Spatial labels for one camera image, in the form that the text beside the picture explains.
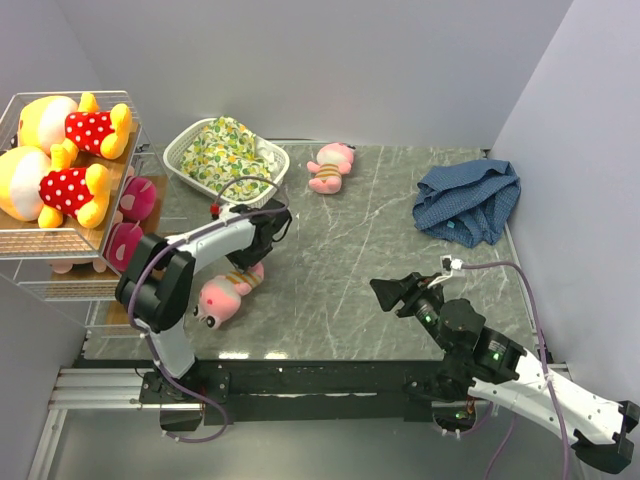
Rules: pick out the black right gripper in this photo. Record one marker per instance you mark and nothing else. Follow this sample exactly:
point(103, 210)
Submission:
point(410, 288)

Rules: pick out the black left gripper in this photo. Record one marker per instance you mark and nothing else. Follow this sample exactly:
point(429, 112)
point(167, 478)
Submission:
point(243, 262)

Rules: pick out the pink pig plush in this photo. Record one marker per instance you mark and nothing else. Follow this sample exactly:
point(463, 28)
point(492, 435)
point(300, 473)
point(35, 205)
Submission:
point(220, 298)
point(332, 163)

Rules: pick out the black-haired doll face-down plush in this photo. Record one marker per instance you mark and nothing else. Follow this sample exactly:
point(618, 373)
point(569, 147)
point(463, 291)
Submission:
point(137, 200)

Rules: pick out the black-haired doll face-up plush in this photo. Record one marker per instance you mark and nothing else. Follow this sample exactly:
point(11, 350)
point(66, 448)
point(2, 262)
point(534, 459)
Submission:
point(120, 247)

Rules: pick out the yellow bear plush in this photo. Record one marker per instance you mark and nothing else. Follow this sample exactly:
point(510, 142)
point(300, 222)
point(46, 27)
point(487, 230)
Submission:
point(36, 188)
point(77, 126)

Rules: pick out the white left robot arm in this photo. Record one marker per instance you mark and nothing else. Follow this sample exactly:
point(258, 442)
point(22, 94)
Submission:
point(155, 288)

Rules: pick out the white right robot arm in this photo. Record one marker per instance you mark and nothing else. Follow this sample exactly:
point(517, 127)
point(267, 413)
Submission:
point(483, 363)

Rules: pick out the lemon print cloth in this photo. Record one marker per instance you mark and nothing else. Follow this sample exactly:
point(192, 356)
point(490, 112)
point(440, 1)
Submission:
point(224, 149)

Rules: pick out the white perforated plastic basket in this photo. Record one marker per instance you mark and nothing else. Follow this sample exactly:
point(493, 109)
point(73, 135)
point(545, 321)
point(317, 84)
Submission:
point(252, 191)

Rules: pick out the blue checked shirt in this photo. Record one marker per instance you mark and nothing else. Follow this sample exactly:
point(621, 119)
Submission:
point(467, 203)

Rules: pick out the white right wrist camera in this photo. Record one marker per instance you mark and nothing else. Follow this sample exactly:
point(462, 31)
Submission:
point(450, 263)

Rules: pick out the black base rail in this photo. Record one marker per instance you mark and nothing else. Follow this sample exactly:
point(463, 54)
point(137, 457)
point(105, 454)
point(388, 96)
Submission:
point(233, 391)

